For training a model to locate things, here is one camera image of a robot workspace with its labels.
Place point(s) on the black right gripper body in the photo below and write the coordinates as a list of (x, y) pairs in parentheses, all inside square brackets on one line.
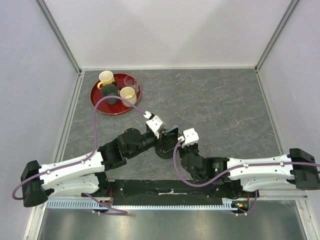
[(188, 149)]

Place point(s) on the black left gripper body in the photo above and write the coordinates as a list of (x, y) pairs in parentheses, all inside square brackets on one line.
[(153, 140)]

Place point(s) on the black phone stand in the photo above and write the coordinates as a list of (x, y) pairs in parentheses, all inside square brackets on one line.
[(165, 146)]

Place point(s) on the black smartphone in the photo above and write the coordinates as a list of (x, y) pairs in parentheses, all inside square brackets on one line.
[(174, 130)]

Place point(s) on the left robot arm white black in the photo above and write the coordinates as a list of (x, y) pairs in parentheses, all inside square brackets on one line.
[(41, 181)]

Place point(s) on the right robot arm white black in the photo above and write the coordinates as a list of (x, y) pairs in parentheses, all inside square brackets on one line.
[(234, 177)]

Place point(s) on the cream textured cup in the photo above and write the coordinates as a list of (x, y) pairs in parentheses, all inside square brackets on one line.
[(128, 93)]

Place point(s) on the clear glass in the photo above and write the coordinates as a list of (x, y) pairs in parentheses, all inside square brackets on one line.
[(130, 81)]

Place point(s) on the dark green cup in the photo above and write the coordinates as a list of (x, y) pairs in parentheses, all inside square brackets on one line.
[(110, 90)]

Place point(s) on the yellow mug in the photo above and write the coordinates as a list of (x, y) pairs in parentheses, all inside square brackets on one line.
[(105, 77)]

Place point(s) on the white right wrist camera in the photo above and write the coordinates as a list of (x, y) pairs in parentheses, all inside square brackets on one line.
[(189, 137)]

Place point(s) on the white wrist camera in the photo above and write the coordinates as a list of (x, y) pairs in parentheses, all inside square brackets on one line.
[(154, 123), (189, 137)]

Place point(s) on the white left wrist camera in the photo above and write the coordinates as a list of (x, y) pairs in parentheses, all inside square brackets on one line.
[(154, 123)]

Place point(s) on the grey slotted cable duct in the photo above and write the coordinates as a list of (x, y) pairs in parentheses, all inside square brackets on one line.
[(87, 204)]

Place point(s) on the aluminium corner post right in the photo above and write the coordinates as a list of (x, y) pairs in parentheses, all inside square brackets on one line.
[(276, 34)]

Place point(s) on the aluminium corner post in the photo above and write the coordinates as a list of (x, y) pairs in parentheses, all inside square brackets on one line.
[(58, 34), (276, 34)]

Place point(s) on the aluminium corner post left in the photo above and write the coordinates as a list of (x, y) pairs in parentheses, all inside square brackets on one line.
[(58, 34)]

